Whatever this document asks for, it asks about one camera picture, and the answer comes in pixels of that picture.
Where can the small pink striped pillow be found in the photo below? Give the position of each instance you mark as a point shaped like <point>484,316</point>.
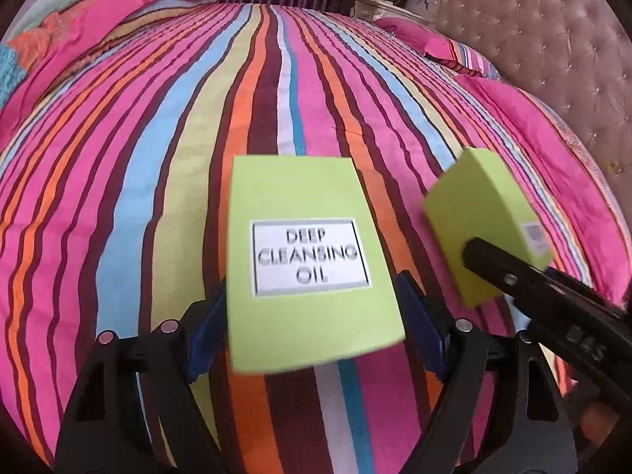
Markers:
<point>434,42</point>

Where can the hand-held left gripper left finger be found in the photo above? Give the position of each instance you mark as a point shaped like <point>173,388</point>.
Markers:
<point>205,340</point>

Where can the beige tufted headboard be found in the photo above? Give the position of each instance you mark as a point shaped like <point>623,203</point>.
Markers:
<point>558,34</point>

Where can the pink folded quilt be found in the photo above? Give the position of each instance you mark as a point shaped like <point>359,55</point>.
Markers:
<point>113,15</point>

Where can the green box with white label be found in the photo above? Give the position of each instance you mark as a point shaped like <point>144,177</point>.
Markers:
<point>306,256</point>

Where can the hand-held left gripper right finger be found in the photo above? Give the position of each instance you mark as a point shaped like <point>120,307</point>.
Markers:
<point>422,321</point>

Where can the striped bed sheet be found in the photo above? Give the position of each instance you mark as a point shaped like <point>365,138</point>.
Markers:
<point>148,182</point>

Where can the green box with barcode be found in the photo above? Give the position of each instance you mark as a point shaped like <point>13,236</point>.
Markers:
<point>486,217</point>

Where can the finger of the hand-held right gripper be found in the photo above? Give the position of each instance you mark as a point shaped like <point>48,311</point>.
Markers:
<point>503,269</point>
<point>582,289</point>

